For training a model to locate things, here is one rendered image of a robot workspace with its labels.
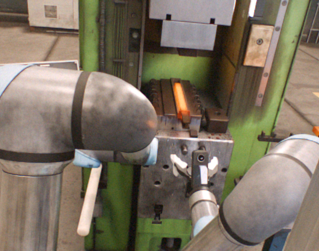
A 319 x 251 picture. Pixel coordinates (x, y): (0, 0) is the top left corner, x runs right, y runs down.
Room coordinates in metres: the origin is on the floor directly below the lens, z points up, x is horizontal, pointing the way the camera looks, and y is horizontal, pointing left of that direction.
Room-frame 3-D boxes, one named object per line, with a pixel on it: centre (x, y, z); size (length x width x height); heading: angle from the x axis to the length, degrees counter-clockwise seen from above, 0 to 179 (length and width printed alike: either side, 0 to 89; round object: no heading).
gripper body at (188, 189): (0.80, -0.14, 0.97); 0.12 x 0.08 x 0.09; 5
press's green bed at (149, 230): (1.46, -0.11, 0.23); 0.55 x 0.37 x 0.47; 5
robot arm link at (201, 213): (0.64, -0.15, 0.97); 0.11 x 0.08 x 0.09; 5
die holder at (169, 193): (1.46, -0.11, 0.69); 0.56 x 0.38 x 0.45; 5
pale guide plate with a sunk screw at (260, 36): (1.40, -0.37, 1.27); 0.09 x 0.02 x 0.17; 95
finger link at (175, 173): (0.88, -0.07, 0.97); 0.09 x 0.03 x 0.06; 41
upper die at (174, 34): (1.45, -0.05, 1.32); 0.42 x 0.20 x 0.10; 5
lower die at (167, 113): (1.45, -0.05, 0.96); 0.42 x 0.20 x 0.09; 5
